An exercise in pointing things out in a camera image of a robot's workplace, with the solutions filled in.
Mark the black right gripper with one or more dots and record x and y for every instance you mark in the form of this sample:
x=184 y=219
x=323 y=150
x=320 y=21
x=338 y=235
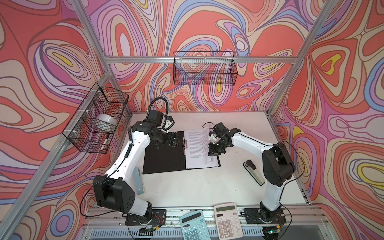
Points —
x=213 y=152

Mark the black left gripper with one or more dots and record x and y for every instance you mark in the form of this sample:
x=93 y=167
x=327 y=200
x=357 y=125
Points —
x=171 y=140

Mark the blue folder with black inside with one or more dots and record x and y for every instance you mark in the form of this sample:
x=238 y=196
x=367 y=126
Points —
x=163 y=159

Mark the printed paper sheet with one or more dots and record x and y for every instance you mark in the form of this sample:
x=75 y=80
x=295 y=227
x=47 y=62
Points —
x=196 y=148
x=213 y=161

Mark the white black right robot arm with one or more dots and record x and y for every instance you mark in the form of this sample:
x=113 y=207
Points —
x=278 y=167

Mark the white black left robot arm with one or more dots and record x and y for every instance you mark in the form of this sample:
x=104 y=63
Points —
x=113 y=189

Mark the beige black stapler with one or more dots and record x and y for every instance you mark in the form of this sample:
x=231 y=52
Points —
x=254 y=172

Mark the white tape roll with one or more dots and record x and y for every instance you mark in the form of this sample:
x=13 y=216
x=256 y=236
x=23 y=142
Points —
x=107 y=119

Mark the pink white calculator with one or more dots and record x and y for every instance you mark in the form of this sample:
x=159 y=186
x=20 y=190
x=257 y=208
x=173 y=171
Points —
x=228 y=221

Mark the teal calculator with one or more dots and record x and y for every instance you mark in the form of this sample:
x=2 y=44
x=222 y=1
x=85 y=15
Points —
x=194 y=226

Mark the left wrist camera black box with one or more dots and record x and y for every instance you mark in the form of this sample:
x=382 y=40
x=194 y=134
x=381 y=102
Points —
x=164 y=121

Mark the black wire basket back wall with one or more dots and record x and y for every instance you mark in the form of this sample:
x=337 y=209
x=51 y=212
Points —
x=204 y=68

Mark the black wire basket wall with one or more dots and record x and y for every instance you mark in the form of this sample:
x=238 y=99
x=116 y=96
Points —
x=204 y=68
x=84 y=131

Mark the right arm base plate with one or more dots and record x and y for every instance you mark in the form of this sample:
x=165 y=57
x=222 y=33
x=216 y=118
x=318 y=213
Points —
x=264 y=216

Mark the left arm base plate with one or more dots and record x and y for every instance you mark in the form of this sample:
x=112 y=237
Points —
x=156 y=218

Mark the black wire basket left wall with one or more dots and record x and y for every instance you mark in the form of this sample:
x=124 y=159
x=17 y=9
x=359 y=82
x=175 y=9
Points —
x=84 y=131

